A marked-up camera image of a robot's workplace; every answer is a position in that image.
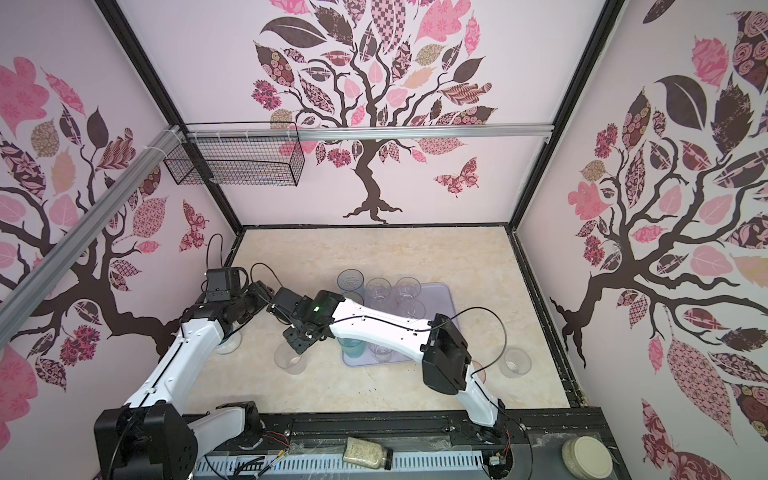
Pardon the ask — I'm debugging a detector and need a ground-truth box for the clear glass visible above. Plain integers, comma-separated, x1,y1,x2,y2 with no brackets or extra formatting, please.
368,344,394,363
214,332,242,355
394,276,422,301
399,299,426,319
365,277,392,308

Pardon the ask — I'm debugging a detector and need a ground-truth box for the aluminium rail back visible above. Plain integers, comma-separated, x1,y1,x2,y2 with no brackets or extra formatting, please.
186,123,554,142

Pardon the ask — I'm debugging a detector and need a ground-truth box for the white vented cable duct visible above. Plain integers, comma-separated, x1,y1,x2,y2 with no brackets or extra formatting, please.
191,451,487,479

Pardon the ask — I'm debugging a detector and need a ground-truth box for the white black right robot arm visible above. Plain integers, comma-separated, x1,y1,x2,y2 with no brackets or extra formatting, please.
267,288,503,429

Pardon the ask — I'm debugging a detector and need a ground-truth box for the clear cup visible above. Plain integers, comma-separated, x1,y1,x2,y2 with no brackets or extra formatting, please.
273,342,307,375
500,347,532,378

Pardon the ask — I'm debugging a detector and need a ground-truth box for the aluminium rail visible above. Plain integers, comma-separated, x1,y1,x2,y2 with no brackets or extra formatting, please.
186,123,554,142
1,125,184,345

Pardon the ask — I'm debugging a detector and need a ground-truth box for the blue grey tall cup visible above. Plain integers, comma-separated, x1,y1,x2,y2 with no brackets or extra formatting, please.
336,268,365,293

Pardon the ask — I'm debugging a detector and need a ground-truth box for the pink transparent cup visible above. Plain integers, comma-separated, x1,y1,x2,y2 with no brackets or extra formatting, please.
472,360,486,384

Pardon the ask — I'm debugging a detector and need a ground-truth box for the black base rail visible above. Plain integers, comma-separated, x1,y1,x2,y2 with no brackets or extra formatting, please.
214,407,617,454

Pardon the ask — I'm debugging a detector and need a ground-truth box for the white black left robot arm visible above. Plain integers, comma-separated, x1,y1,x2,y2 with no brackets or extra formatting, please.
94,267,274,479

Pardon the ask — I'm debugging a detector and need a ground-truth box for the grain filled bottle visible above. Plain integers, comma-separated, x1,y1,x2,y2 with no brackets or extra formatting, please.
342,437,394,470

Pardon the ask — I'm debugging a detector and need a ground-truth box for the round white lid container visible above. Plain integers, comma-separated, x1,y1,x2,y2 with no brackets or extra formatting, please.
561,436,613,480

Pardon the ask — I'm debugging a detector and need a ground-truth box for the teal green plastic cup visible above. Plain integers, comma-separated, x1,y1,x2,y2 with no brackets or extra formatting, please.
337,338,367,359

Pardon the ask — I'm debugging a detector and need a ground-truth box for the aluminium rail left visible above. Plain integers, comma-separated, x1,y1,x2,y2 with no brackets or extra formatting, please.
1,125,184,345

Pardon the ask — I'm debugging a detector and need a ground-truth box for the black wire basket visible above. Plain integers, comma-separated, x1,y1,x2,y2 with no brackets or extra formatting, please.
164,120,305,187

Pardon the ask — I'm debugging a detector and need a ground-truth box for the lavender plastic tray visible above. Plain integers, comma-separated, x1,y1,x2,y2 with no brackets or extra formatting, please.
341,283,456,367

